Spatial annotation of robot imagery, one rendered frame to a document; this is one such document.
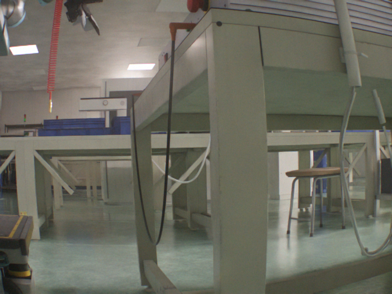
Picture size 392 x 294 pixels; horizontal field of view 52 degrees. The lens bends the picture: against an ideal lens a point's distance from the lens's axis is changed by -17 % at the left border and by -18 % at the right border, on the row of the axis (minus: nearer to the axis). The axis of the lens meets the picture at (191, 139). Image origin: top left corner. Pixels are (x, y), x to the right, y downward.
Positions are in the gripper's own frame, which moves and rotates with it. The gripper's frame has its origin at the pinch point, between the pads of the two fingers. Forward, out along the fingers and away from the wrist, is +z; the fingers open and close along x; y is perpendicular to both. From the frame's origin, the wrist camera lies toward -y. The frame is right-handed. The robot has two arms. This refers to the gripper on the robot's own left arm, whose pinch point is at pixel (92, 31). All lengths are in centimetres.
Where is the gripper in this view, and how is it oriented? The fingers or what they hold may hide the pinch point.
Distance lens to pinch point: 182.1
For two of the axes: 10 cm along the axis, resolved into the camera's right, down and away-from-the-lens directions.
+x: -2.2, 0.0, -9.7
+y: -8.7, 4.5, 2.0
